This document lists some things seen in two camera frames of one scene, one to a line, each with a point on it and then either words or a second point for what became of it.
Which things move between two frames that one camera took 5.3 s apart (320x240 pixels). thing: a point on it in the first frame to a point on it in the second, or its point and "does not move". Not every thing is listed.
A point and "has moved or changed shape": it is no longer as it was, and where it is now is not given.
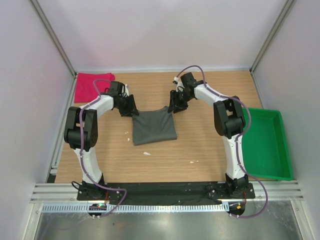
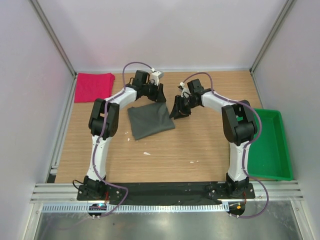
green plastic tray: x=265 y=150 does not move
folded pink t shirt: x=89 y=86 does not move
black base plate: x=165 y=191 does not move
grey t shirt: x=153 y=126 has moved or changed shape
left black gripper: x=131 y=109 to x=158 y=95
